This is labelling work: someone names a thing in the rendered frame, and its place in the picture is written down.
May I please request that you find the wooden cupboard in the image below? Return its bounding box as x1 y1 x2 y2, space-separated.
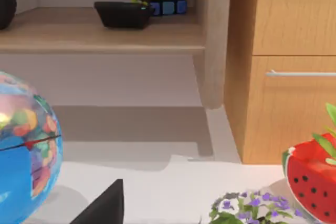
223 0 336 165

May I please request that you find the black rounded object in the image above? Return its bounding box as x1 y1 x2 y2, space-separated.
0 0 18 31

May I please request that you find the black bowl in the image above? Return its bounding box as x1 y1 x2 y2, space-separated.
93 1 156 30

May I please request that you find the wooden cupboard door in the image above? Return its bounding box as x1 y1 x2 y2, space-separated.
251 0 336 57

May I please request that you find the red watermelon plant pot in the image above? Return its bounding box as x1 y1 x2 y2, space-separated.
282 102 336 224

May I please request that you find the blue world globe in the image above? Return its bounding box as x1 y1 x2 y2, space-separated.
0 71 64 224

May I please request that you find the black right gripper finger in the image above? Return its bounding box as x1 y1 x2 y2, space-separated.
70 178 124 224

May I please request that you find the pale wooden open shelf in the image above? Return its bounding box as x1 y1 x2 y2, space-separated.
0 0 232 110

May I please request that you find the long metal handle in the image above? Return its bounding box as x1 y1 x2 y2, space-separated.
265 69 336 78

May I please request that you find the purple flower plant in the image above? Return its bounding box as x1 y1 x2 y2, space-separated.
209 190 313 224

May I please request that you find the wooden drawer front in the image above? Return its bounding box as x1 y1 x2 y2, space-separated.
243 56 336 165

